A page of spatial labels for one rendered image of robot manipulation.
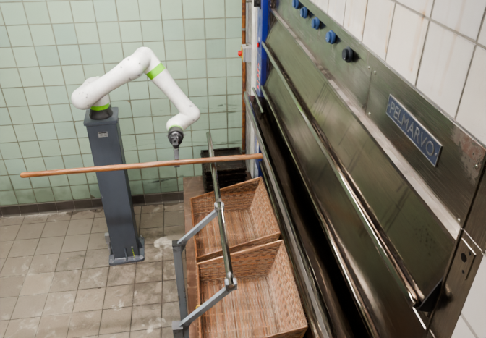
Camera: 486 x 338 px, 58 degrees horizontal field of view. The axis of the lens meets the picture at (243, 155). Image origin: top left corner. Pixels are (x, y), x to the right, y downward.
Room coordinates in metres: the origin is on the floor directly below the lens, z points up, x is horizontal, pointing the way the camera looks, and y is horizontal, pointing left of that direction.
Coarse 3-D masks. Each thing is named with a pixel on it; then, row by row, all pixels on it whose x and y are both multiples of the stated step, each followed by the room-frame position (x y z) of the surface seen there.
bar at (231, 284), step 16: (208, 144) 2.21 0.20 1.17; (224, 224) 1.50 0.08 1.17; (176, 240) 1.64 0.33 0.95; (224, 240) 1.40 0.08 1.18; (176, 256) 1.60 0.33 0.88; (224, 256) 1.31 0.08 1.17; (176, 272) 1.60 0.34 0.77; (224, 288) 1.17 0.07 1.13; (208, 304) 1.15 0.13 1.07; (192, 320) 1.14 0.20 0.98; (176, 336) 1.12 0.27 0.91
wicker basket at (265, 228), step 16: (208, 192) 2.30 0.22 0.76; (224, 192) 2.30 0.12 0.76; (240, 192) 2.32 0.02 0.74; (256, 192) 2.32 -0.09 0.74; (192, 208) 2.16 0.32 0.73; (208, 208) 2.28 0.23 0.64; (224, 208) 2.30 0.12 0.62; (240, 208) 2.32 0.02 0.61; (256, 208) 2.22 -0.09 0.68; (272, 208) 2.01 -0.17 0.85; (192, 224) 2.01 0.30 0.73; (208, 224) 2.18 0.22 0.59; (240, 224) 2.18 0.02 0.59; (256, 224) 2.13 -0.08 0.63; (272, 224) 1.92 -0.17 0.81; (208, 240) 2.03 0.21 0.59; (240, 240) 2.03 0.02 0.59; (256, 240) 1.79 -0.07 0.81; (272, 240) 1.80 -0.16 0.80; (208, 256) 1.74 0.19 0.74
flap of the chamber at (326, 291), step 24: (264, 120) 2.06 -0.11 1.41; (288, 168) 1.61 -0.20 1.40; (288, 192) 1.42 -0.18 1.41; (312, 216) 1.28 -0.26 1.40; (312, 240) 1.14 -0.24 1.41; (312, 264) 1.03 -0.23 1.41; (336, 264) 1.04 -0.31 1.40; (336, 288) 0.93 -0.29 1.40; (336, 312) 0.84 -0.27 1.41; (360, 336) 0.77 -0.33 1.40
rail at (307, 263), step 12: (252, 108) 2.14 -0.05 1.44; (264, 144) 1.76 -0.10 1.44; (276, 180) 1.46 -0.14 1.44; (288, 204) 1.31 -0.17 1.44; (288, 216) 1.24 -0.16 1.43; (300, 240) 1.11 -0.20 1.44; (300, 252) 1.06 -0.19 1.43; (312, 276) 0.95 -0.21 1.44; (312, 288) 0.91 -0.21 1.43; (324, 300) 0.86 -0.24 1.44; (324, 312) 0.82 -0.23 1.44; (324, 324) 0.79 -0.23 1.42; (336, 336) 0.74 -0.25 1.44
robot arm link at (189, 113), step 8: (168, 72) 2.45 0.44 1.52; (152, 80) 2.42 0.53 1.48; (160, 80) 2.40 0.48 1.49; (168, 80) 2.42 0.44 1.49; (160, 88) 2.42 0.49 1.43; (168, 88) 2.40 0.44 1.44; (176, 88) 2.42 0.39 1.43; (168, 96) 2.41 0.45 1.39; (176, 96) 2.40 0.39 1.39; (184, 96) 2.42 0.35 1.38; (176, 104) 2.39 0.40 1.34; (184, 104) 2.39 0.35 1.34; (192, 104) 2.42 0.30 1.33; (184, 112) 2.38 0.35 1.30; (192, 112) 2.38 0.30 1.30; (184, 120) 2.37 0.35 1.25; (192, 120) 2.37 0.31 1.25
